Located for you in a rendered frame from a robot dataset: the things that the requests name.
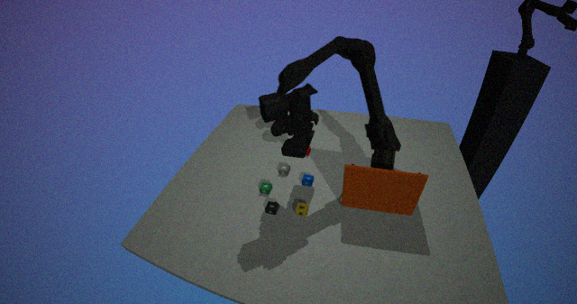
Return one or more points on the green block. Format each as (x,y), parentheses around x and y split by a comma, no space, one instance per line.
(265,188)

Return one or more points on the yellow block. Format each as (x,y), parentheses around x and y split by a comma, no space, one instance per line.
(302,209)

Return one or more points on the blue block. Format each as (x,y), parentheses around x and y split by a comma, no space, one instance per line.
(308,180)

